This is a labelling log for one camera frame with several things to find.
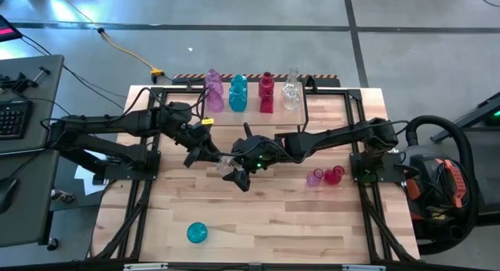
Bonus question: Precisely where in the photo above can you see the pink ribbed bottle vase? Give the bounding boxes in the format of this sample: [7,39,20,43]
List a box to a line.
[205,68,223,93]

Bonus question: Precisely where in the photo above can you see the black clamp tool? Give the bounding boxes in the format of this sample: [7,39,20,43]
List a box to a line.
[0,66,52,95]

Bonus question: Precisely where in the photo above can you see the tablet with pink screen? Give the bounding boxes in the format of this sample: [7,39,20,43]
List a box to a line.
[0,13,23,43]

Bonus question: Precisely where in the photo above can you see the clear tall glass vase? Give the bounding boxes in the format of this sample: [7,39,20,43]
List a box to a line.
[284,66,301,91]

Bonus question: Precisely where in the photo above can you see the red bulbous vase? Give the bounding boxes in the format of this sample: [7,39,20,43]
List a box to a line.
[323,165,346,186]

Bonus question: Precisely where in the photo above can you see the white metal bracket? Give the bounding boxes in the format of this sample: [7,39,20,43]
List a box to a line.
[341,264,387,271]
[123,262,170,271]

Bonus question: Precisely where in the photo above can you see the pink bulbous vase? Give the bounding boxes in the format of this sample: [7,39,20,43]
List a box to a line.
[305,168,325,187]

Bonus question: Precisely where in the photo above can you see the pink tall cone vase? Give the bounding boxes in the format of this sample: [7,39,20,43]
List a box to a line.
[205,87,226,114]

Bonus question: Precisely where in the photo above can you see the red ribbed bottle vase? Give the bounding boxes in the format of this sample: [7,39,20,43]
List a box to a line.
[258,71,276,96]

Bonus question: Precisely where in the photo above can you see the black orange shop vacuum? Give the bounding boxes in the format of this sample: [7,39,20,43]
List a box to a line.
[402,114,482,256]

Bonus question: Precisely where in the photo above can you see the grey desk top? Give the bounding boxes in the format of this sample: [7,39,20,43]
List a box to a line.
[0,54,66,155]
[0,148,60,249]

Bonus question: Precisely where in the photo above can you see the clear bulbous glass vase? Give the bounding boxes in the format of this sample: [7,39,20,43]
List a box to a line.
[281,86,301,111]

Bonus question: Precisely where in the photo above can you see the small metal can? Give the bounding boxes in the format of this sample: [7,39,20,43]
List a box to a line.
[49,187,76,205]

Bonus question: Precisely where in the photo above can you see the black keyboard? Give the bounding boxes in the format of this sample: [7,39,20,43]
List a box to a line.
[0,100,34,141]

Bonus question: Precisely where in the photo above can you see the white paper sheet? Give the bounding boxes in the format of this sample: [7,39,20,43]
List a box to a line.
[73,148,109,197]

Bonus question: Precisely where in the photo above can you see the clear glass bottle vase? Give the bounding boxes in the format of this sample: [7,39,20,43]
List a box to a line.
[216,155,238,177]

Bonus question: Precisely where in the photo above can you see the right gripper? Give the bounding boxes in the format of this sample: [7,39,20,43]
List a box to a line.
[222,122,283,193]

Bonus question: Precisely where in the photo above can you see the teal faceted wide vase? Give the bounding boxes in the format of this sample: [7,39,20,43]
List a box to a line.
[228,84,248,113]

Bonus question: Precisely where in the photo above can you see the black stand with green light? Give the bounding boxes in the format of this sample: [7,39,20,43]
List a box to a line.
[429,90,500,144]

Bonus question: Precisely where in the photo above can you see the black mat with striped edge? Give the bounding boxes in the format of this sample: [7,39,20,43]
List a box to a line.
[173,73,340,88]

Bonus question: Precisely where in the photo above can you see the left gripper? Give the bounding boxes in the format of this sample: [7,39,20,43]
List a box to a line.
[183,125,230,169]

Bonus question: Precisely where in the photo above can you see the yellow extension cable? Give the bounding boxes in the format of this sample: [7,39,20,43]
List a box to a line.
[50,0,165,78]

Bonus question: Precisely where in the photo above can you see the teal round vase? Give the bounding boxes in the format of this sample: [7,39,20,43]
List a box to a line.
[186,222,209,244]

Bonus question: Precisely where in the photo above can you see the large red flared vase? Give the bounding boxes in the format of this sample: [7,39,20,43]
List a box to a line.
[259,87,275,115]

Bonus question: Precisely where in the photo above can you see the black computer mouse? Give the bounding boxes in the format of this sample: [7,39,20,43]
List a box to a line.
[0,176,19,214]

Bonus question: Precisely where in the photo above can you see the blue diamond-pattern bottle vase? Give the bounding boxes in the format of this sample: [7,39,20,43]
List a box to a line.
[230,74,248,93]

